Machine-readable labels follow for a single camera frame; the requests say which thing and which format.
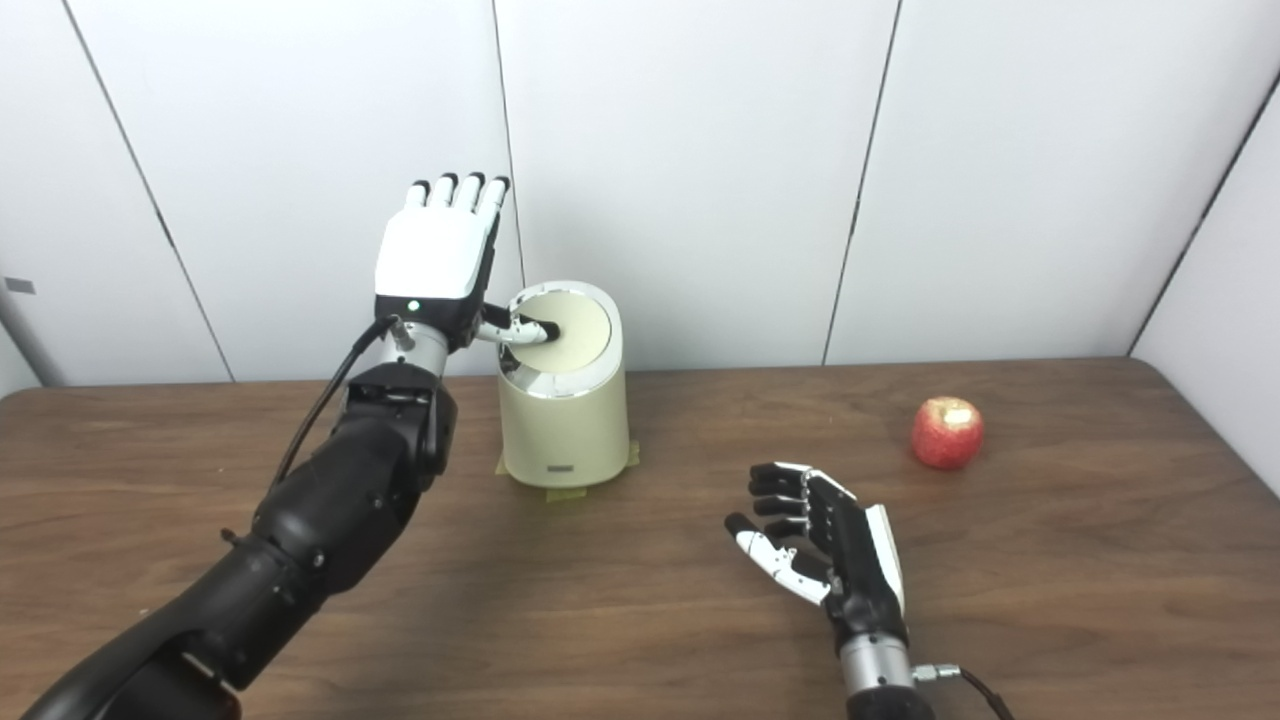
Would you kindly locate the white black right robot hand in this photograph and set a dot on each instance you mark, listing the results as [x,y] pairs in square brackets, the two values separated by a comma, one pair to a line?
[850,560]

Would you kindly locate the cream round bin lid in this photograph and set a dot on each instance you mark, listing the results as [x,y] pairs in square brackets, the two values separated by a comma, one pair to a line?
[580,340]

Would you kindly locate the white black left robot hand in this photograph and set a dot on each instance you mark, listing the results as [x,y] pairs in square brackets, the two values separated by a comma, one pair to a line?
[435,250]

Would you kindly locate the cream-colored bin body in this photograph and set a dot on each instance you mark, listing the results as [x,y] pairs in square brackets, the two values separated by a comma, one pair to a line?
[565,430]

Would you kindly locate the small grey wall label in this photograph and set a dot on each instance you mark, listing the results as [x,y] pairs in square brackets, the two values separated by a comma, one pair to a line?
[20,286]

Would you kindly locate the red apple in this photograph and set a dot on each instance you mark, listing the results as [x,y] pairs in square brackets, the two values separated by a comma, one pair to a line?
[946,435]

